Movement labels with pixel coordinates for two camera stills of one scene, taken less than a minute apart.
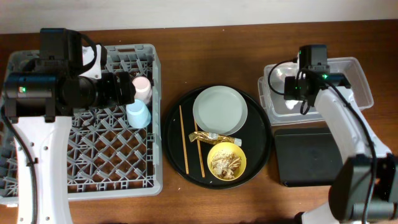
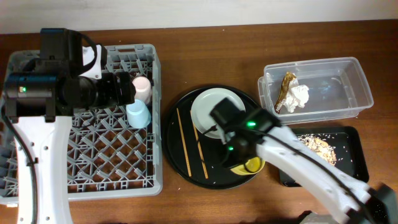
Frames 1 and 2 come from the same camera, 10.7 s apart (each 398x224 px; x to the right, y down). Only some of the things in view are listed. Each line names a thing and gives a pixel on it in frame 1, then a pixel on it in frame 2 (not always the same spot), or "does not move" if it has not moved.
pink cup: (143, 89) does not move
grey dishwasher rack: (107, 157) does not move
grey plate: (220, 109) does not move
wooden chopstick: (183, 144) does not move
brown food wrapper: (212, 138) → (283, 90)
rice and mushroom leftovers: (225, 163) → (319, 146)
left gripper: (125, 88) does not move
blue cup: (138, 115) does not move
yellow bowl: (226, 161) → (252, 166)
